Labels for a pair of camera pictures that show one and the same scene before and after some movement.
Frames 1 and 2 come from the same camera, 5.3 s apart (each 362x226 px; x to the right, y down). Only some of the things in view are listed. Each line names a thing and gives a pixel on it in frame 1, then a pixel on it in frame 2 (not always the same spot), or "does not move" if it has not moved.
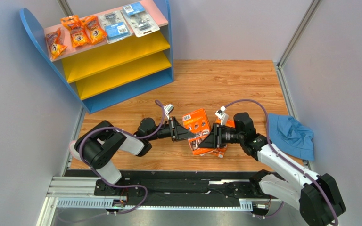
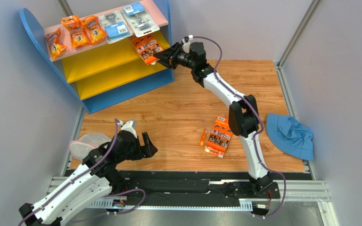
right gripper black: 217,135 -> 173,58
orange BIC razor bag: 78,35 does not move
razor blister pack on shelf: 116,27 does not move
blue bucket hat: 286,134 does not move
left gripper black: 179,132 -> 147,150
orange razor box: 197,123 -> 147,46
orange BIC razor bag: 93,29 does not move
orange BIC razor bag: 56,44 does not move
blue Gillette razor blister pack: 142,24 does not move
